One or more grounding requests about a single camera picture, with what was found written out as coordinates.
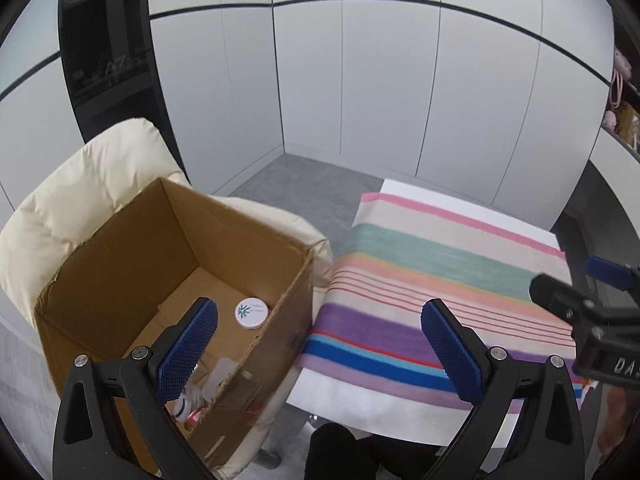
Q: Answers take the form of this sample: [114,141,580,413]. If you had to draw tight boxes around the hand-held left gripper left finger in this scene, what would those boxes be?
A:
[52,296,221,480]

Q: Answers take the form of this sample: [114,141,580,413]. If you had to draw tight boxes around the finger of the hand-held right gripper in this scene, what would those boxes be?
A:
[586,256,640,308]
[530,273,615,332]

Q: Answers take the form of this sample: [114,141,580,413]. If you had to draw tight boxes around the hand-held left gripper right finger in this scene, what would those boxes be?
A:
[420,298,586,480]

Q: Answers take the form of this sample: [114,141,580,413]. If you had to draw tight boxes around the round white tin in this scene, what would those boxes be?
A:
[234,297,269,330]

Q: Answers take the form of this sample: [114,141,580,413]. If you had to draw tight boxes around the brown cardboard box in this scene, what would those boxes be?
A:
[34,177,316,476]

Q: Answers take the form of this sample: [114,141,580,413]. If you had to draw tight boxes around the person's right hand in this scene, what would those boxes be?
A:
[597,387,632,456]

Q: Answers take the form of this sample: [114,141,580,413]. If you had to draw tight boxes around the striped colourful cloth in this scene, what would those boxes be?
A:
[298,192,591,416]

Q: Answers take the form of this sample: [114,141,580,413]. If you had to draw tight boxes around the person's dark trousers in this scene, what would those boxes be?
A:
[305,422,451,480]

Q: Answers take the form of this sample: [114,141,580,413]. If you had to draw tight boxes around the cream padded chair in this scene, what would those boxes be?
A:
[0,117,335,480]

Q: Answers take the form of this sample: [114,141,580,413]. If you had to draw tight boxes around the white panelled wardrobe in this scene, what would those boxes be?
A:
[0,0,616,231]

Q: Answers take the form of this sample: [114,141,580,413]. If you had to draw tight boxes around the black glass cabinet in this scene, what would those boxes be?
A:
[57,0,191,186]

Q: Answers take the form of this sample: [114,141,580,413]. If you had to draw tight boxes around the pink bag straps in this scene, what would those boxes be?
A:
[609,70,625,111]

